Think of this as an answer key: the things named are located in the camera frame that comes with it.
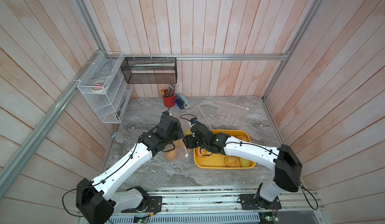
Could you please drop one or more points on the tape roll on shelf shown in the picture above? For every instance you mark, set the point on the tape roll on shelf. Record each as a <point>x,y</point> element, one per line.
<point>99,86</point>

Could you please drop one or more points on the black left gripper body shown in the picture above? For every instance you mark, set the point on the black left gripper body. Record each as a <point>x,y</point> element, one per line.
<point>177,132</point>

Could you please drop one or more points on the black mesh wall basket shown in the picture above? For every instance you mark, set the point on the black mesh wall basket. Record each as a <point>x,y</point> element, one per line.
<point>149,70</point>

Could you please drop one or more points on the light blue stapler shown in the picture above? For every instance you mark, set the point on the light blue stapler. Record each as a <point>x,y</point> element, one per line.
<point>185,100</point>

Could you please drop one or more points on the coloured pencils bunch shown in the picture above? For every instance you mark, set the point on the coloured pencils bunch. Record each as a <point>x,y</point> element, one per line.
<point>169,91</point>

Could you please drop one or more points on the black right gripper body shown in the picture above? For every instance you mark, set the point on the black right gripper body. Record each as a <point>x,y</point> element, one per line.
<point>189,139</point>

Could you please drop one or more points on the clear zipper bag pink zip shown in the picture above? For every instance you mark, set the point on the clear zipper bag pink zip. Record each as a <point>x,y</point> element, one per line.
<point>182,152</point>

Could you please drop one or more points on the red metal pencil bucket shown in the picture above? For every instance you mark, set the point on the red metal pencil bucket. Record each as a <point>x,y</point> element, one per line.
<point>169,102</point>

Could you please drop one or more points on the yellow plastic tray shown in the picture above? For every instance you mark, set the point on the yellow plastic tray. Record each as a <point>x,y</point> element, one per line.
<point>216,161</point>

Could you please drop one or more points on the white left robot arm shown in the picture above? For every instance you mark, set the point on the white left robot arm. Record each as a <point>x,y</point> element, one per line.
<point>98,199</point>

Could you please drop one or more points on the white wire mesh shelf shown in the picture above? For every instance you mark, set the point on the white wire mesh shelf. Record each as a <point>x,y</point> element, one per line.
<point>109,106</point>

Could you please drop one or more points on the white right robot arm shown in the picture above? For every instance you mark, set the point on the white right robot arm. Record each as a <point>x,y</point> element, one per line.
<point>282,160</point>

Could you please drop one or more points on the potato in tray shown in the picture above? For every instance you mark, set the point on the potato in tray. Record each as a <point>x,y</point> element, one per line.
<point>242,138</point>
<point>231,161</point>
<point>244,163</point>
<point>200,152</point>

